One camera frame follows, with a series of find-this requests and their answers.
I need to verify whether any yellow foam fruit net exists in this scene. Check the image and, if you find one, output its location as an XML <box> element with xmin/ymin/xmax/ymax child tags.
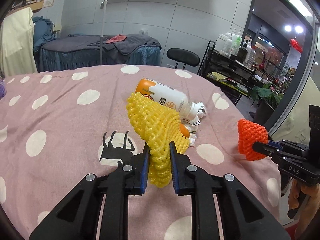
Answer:
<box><xmin>126</xmin><ymin>93</ymin><xmax>189</xmax><ymax>188</ymax></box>

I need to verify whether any pink polka dot bedspread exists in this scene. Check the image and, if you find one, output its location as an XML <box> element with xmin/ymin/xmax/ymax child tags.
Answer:
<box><xmin>1</xmin><ymin>65</ymin><xmax>280</xmax><ymax>238</ymax></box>

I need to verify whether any black utility cart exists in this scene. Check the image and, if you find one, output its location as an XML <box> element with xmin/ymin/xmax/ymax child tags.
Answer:
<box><xmin>197</xmin><ymin>41</ymin><xmax>258</xmax><ymax>105</ymax></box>

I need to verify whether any person right hand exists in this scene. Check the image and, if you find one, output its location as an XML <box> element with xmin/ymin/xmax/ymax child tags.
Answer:
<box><xmin>287</xmin><ymin>179</ymin><xmax>320</xmax><ymax>230</ymax></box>

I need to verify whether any green potted plant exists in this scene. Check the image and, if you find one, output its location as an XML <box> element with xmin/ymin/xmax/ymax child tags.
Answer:
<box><xmin>250</xmin><ymin>83</ymin><xmax>284</xmax><ymax>109</ymax></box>

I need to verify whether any cream cloth cover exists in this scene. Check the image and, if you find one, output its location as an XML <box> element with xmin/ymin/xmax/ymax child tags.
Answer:
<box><xmin>1</xmin><ymin>8</ymin><xmax>37</xmax><ymax>77</ymax></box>

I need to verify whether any orange peel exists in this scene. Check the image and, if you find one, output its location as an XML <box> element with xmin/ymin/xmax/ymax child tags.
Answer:
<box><xmin>180</xmin><ymin>124</ymin><xmax>190</xmax><ymax>138</ymax></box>

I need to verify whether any white floor lamp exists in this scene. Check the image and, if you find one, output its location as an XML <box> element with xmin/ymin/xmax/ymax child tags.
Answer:
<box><xmin>99</xmin><ymin>0</ymin><xmax>107</xmax><ymax>65</ymax></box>

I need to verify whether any grey blue massage bed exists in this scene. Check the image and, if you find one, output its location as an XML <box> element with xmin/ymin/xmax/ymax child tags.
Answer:
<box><xmin>34</xmin><ymin>34</ymin><xmax>162</xmax><ymax>72</ymax></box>

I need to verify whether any purple item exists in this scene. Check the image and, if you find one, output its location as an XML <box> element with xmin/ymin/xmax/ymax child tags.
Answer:
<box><xmin>0</xmin><ymin>77</ymin><xmax>7</xmax><ymax>99</ymax></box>

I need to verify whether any crumpled white wrapper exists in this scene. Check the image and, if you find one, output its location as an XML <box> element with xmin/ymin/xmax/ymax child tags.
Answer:
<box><xmin>182</xmin><ymin>102</ymin><xmax>207</xmax><ymax>147</ymax></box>

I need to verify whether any black round stool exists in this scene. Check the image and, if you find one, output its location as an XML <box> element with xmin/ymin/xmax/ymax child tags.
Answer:
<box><xmin>167</xmin><ymin>48</ymin><xmax>200</xmax><ymax>69</ymax></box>

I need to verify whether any orange foam fruit net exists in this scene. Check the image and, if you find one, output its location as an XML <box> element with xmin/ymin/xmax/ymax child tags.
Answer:
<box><xmin>237</xmin><ymin>119</ymin><xmax>268</xmax><ymax>161</ymax></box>

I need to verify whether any white orange juice bottle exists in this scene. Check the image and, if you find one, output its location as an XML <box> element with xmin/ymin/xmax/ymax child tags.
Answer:
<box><xmin>135</xmin><ymin>79</ymin><xmax>199</xmax><ymax>120</ymax></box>

